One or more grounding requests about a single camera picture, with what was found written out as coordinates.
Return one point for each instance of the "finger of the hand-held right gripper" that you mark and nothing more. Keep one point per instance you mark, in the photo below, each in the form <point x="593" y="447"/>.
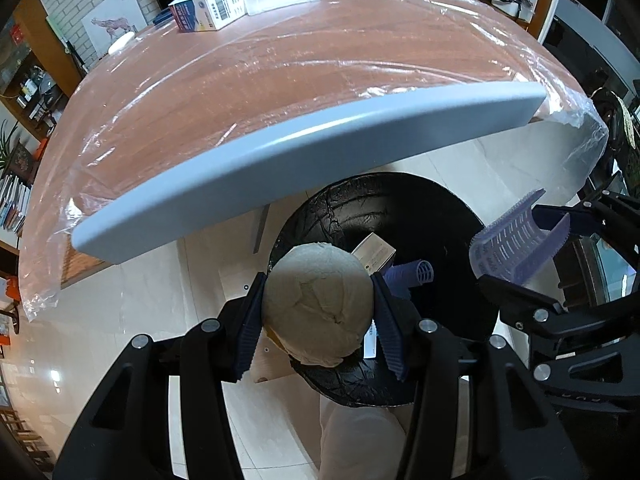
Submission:
<point x="525" y="310"/>
<point x="550" y="217"/>

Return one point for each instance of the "white paper ball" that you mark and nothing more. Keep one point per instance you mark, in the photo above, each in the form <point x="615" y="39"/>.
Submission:
<point x="315" y="305"/>

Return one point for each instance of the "small beige carton box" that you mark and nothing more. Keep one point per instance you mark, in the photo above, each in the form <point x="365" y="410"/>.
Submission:
<point x="375" y="255"/>

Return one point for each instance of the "cluster of small bottles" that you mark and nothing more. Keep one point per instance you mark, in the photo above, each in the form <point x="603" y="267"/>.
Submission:
<point x="40" y="92"/>

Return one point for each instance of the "pale grey bin lid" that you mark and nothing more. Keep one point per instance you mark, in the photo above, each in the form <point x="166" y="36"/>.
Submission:
<point x="300" y="150"/>

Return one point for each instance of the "dark blue tablet case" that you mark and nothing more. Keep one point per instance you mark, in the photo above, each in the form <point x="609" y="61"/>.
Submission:
<point x="162" y="15"/>

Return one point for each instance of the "purple mesh hair roller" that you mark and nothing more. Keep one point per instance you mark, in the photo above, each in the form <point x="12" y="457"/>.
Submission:
<point x="510" y="240"/>
<point x="412" y="275"/>

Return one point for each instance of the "potted plant in dark pot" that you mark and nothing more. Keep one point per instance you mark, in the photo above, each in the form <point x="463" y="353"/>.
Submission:
<point x="22" y="157"/>

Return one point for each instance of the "trash bin with black liner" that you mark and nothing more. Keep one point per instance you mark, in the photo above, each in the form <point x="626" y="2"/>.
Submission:
<point x="450" y="240"/>

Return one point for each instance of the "white printed carton box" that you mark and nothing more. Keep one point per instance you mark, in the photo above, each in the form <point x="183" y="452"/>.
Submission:
<point x="205" y="7"/>

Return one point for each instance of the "white computer mouse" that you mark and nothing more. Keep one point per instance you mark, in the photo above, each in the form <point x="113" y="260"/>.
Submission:
<point x="121" y="43"/>

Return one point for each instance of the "green flat board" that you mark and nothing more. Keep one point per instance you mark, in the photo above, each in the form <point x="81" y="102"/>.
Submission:
<point x="56" y="27"/>

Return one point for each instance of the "row of books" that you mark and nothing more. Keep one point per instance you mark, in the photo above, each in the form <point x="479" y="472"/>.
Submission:
<point x="12" y="205"/>

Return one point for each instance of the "giraffe drawing picture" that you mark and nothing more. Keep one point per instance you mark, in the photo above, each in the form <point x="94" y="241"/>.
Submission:
<point x="117" y="20"/>

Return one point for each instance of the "orange box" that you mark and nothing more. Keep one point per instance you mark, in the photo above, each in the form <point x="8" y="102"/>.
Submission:
<point x="41" y="149"/>

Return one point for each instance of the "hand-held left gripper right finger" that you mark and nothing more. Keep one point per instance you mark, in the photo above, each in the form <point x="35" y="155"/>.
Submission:
<point x="390" y="330"/>

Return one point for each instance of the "wooden table with plastic cover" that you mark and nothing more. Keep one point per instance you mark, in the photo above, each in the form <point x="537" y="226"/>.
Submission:
<point x="300" y="60"/>

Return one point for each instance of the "glass door wooden cabinet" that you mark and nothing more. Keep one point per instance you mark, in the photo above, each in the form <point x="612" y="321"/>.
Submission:
<point x="30" y="60"/>

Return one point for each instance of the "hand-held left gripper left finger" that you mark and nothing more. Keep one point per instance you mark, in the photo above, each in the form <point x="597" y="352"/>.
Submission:
<point x="247" y="335"/>

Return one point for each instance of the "wooden television cabinet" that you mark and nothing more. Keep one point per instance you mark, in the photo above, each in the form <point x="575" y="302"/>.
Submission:
<point x="542" y="15"/>

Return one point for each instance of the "white small container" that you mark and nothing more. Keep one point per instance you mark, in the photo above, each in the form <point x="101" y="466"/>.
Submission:
<point x="512" y="2"/>

